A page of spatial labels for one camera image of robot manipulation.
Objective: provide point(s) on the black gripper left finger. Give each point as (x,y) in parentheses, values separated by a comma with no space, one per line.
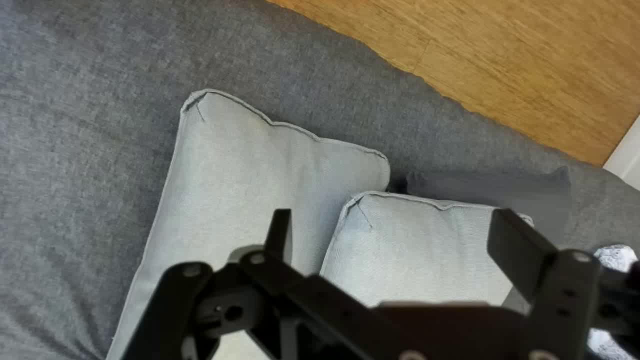
(279,233)

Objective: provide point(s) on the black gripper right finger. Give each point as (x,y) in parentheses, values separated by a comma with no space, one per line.
(521,252)

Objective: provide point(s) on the light gray pillow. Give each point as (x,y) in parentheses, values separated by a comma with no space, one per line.
(246,192)
(413,247)

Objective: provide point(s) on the grey sofa bed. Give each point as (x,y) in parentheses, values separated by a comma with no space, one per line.
(87,166)

